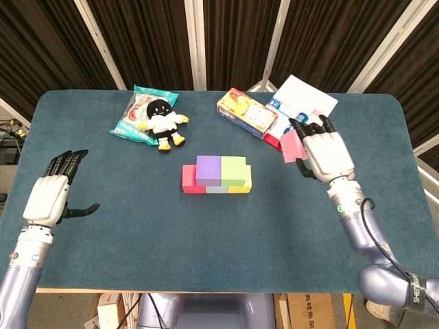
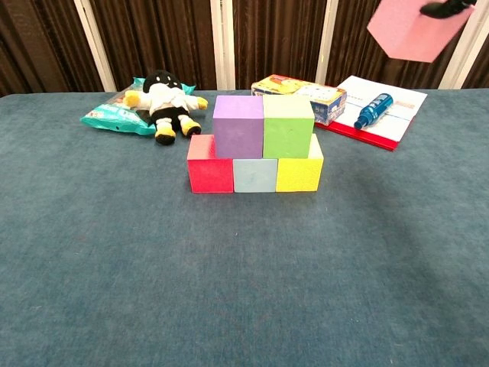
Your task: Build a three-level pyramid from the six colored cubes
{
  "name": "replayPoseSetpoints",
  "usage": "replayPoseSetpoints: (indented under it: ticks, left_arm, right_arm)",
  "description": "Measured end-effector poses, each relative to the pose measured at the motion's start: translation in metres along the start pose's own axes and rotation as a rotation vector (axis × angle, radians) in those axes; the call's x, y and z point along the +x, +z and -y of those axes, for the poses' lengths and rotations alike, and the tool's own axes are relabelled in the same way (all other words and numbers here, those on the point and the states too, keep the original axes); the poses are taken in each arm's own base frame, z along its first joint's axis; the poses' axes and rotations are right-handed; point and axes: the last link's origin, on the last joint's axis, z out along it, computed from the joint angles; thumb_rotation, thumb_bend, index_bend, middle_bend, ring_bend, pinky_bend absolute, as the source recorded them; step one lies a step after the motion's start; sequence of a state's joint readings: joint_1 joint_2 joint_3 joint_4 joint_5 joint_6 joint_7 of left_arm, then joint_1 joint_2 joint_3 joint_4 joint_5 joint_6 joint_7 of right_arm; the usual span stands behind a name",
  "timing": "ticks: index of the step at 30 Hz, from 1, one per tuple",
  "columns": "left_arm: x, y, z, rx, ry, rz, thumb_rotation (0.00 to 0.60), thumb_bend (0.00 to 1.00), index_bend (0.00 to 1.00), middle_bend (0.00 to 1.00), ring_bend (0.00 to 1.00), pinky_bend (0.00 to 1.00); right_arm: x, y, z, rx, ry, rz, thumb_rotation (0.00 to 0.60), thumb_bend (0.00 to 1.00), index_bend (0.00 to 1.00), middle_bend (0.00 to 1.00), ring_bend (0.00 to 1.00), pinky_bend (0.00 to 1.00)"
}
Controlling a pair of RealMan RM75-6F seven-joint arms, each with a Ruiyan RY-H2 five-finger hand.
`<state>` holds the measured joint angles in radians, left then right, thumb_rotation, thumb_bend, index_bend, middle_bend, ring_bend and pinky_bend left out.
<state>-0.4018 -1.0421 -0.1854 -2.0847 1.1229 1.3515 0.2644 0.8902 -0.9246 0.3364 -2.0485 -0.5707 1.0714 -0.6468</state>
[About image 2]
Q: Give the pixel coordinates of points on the blue bottle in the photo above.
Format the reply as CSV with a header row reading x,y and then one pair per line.
x,y
374,109

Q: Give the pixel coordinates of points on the white frame post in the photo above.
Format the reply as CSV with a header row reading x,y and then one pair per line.
x,y
95,46
327,38
222,46
462,65

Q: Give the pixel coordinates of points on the yellow blue cookie box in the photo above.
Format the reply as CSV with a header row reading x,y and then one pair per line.
x,y
328,111

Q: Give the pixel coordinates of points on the black white plush doll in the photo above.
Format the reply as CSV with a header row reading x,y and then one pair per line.
x,y
166,99

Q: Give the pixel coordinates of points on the teal felt table mat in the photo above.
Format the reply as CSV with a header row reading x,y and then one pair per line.
x,y
244,286

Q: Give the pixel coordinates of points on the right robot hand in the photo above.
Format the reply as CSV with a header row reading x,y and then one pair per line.
x,y
447,8

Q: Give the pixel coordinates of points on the dark brown curtain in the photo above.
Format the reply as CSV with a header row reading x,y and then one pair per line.
x,y
172,38

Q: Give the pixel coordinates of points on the teal snack bag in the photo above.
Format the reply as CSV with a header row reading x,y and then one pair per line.
x,y
111,116

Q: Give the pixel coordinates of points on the yellow foam cube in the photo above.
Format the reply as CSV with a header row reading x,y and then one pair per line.
x,y
298,176

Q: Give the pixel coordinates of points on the green foam cube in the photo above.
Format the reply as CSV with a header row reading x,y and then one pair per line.
x,y
286,137

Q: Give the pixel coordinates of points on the pink foam cube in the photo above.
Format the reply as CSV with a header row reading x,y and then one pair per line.
x,y
412,34

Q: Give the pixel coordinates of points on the white red book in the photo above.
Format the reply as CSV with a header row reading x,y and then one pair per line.
x,y
382,128

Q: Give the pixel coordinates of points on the light blue foam cube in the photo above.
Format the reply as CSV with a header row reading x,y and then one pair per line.
x,y
254,176

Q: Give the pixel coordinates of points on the purple foam cube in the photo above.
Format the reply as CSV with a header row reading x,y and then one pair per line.
x,y
237,134

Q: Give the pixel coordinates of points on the red foam cube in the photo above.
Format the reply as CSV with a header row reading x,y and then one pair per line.
x,y
210,176

